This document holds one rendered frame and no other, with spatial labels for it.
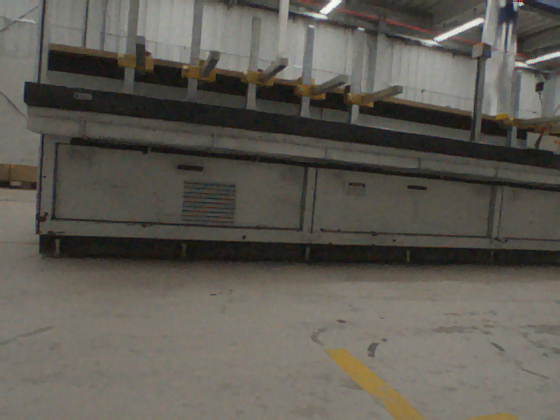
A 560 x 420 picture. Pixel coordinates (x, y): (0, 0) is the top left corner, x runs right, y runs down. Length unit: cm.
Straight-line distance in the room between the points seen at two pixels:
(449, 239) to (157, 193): 167
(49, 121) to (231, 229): 90
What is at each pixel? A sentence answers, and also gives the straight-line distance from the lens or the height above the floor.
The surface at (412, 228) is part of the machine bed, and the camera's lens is 251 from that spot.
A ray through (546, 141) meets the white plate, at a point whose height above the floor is 76.
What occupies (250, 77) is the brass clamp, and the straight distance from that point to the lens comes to 185.
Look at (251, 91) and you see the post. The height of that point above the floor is 78.
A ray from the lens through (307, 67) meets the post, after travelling 195.
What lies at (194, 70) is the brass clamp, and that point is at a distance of 181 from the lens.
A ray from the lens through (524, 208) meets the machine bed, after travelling 310.
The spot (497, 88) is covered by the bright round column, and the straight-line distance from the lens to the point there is 705.
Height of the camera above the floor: 39
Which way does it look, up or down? 3 degrees down
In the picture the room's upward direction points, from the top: 4 degrees clockwise
